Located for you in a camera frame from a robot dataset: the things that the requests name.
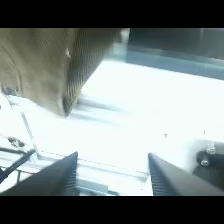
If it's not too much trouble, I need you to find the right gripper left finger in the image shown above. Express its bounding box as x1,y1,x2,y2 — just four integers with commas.
0,151,80,197

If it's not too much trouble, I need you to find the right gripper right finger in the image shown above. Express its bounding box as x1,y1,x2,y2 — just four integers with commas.
147,152,224,197

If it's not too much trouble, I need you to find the olive green T-shirt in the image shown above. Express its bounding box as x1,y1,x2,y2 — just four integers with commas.
0,28,122,118

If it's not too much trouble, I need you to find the black cable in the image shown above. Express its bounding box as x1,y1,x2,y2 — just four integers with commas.
0,146,37,184

